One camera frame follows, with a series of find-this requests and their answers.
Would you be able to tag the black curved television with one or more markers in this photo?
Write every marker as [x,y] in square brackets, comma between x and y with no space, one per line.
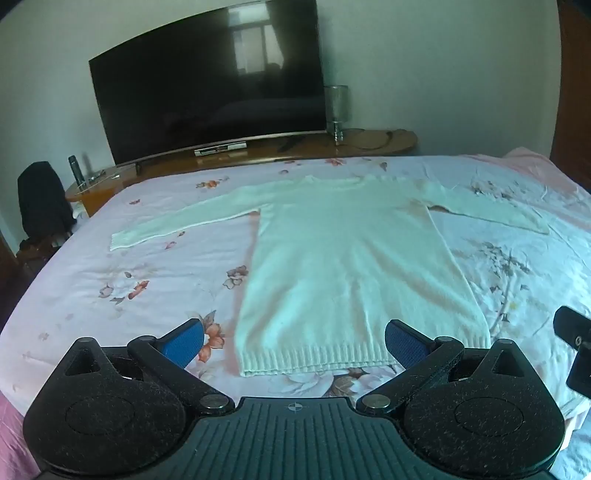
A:
[207,83]

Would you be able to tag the white knit sweater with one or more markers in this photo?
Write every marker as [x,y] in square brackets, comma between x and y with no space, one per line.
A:
[355,277]

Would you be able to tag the glass table lamp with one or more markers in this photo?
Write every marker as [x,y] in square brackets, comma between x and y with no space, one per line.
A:
[336,104]

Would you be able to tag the silver set-top box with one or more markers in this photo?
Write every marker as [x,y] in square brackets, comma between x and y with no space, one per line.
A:
[220,149]

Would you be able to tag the wooden television cabinet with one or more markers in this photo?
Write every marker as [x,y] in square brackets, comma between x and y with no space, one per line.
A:
[258,154]

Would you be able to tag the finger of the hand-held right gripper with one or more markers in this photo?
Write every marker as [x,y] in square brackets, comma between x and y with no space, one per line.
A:
[571,328]
[580,376]

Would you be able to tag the pink blanket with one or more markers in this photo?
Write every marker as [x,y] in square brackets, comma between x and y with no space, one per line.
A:
[531,157]

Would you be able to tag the brown wooden door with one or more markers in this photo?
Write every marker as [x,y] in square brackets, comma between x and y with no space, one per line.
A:
[575,92]

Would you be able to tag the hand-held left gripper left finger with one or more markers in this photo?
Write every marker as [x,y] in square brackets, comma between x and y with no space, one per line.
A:
[185,342]

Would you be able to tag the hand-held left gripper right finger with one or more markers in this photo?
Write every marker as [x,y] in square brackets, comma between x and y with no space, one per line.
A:
[402,342]

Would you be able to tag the floral bedsheet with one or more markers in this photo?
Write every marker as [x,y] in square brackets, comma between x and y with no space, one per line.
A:
[138,277]

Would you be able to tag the black bag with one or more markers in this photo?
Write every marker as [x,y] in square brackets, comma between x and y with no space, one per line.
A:
[44,198]

